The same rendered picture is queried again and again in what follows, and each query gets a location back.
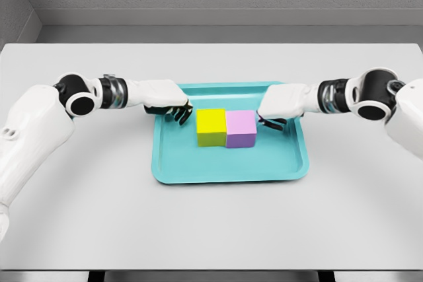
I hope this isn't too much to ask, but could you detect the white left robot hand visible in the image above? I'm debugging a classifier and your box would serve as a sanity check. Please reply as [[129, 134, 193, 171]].
[[141, 79, 194, 127]]

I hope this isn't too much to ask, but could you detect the pink cube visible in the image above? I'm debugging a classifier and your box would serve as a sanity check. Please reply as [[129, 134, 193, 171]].
[[225, 109, 258, 149]]

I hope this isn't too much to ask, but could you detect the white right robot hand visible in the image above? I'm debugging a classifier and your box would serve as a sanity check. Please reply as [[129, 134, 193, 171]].
[[256, 83, 309, 132]]

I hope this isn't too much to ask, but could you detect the yellow cube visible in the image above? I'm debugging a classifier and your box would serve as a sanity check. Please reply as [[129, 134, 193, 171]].
[[196, 108, 228, 148]]

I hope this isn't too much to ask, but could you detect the teal rectangular tray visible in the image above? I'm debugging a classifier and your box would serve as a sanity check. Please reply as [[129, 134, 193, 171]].
[[151, 81, 311, 185]]

